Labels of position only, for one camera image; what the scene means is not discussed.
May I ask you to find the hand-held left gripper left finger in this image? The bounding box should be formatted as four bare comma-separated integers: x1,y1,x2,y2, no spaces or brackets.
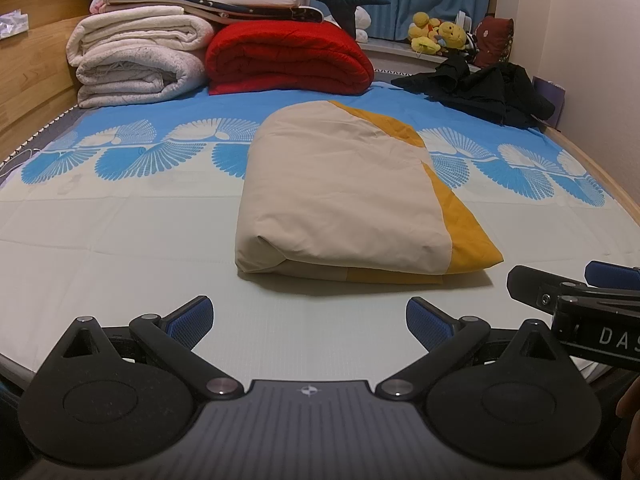
37,296,246,402

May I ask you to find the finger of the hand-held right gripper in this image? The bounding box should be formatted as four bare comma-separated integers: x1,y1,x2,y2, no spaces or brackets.
560,260,640,306
506,266,592,318

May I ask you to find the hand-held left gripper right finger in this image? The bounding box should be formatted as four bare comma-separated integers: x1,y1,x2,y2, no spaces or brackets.
375,296,584,402

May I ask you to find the beige and mustard hoodie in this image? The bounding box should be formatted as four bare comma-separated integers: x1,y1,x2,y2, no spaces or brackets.
235,100,504,286

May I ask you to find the person's right hand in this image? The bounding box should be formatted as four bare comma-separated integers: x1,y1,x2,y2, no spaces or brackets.
617,375,640,480

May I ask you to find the blue white patterned bed sheet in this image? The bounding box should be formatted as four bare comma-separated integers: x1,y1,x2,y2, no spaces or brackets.
0,77,640,396

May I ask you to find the black clothing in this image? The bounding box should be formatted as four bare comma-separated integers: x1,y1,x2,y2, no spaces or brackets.
391,54,557,130

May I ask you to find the dark red cushion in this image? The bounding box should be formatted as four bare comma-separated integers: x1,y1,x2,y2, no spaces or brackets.
472,16,516,70

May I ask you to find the striped plush toy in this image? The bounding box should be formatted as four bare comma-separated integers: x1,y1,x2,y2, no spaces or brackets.
457,10,482,56

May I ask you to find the yellow plush toy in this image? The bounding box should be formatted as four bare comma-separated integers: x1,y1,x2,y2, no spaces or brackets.
437,20,468,54
407,10,443,56

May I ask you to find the white window sill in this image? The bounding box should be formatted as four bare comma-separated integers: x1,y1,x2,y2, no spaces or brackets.
357,40,481,76

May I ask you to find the white folded quilt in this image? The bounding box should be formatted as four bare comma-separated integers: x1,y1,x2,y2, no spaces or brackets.
66,6,216,108

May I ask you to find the red folded blanket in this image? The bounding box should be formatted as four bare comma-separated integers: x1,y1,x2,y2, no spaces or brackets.
205,21,376,96

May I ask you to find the wooden headboard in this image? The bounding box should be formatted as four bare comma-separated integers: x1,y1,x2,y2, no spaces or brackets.
0,0,113,148

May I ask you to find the white plush toy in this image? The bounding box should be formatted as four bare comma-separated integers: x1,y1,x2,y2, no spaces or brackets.
352,5,372,43

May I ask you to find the dark striped folded blanket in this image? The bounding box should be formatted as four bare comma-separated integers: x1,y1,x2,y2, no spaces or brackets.
165,0,325,26

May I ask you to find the wooden bed side rail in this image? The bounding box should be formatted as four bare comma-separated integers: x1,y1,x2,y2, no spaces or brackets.
545,125,640,221

